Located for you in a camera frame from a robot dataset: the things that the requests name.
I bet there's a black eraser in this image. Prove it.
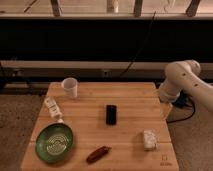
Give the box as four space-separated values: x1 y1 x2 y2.
106 105 117 125

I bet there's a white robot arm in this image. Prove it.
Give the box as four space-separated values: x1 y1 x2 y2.
158 60 213 114

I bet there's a white crumpled cloth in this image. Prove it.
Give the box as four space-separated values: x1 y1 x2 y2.
143 130 157 151

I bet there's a brown sausage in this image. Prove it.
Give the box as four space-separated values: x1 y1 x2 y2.
86 146 111 164

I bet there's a white paper cup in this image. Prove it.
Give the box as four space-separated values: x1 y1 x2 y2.
61 77 78 98

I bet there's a green colander bowl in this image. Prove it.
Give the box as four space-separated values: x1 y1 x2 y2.
35 123 74 164

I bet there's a black floor cable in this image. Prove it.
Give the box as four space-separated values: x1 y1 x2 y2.
166 93 196 124

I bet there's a black hanging cable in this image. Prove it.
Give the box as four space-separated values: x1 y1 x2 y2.
118 10 158 78

